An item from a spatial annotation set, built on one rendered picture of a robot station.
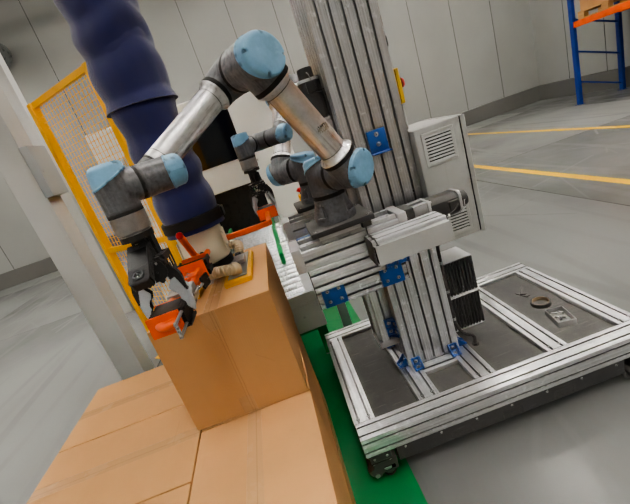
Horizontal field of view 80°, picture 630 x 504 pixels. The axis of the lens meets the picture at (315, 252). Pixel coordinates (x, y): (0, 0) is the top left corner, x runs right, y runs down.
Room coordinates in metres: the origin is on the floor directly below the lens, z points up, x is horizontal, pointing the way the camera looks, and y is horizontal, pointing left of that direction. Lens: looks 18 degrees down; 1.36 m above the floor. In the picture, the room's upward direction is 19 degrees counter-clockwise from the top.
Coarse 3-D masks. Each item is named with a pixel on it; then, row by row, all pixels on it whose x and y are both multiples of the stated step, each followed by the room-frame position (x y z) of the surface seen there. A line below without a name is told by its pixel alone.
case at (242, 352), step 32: (256, 256) 1.52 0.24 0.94; (224, 288) 1.26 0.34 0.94; (256, 288) 1.15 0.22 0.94; (224, 320) 1.10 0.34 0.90; (256, 320) 1.10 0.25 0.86; (288, 320) 1.35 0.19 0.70; (160, 352) 1.09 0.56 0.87; (192, 352) 1.09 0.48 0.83; (224, 352) 1.10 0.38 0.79; (256, 352) 1.10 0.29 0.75; (288, 352) 1.11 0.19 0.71; (192, 384) 1.09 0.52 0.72; (224, 384) 1.10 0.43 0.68; (256, 384) 1.10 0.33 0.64; (288, 384) 1.10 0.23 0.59; (192, 416) 1.09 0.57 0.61; (224, 416) 1.09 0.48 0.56
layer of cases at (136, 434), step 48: (144, 384) 1.54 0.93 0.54; (96, 432) 1.29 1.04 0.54; (144, 432) 1.19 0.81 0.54; (192, 432) 1.10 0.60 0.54; (240, 432) 1.02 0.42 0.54; (288, 432) 0.95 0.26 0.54; (48, 480) 1.11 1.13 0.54; (96, 480) 1.03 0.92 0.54; (144, 480) 0.95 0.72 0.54; (192, 480) 0.90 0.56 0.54; (240, 480) 0.83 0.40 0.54; (288, 480) 0.78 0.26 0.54; (336, 480) 0.82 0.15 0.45
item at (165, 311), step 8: (160, 304) 0.85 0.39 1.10; (168, 304) 0.83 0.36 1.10; (176, 304) 0.81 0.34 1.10; (152, 312) 0.81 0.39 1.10; (160, 312) 0.79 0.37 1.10; (168, 312) 0.78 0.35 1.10; (176, 312) 0.77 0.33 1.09; (152, 320) 0.77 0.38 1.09; (160, 320) 0.77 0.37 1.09; (152, 328) 0.77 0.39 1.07; (152, 336) 0.77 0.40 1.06; (160, 336) 0.77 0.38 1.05
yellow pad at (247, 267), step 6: (240, 252) 1.49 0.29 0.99; (246, 252) 1.55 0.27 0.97; (252, 252) 1.57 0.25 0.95; (246, 258) 1.46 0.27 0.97; (252, 258) 1.48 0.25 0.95; (240, 264) 1.40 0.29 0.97; (246, 264) 1.38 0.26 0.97; (252, 264) 1.41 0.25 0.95; (246, 270) 1.31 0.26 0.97; (252, 270) 1.34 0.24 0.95; (228, 276) 1.32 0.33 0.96; (234, 276) 1.28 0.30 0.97; (240, 276) 1.28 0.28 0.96; (246, 276) 1.26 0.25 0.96; (252, 276) 1.27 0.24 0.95; (228, 282) 1.26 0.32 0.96; (234, 282) 1.25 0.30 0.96; (240, 282) 1.25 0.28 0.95
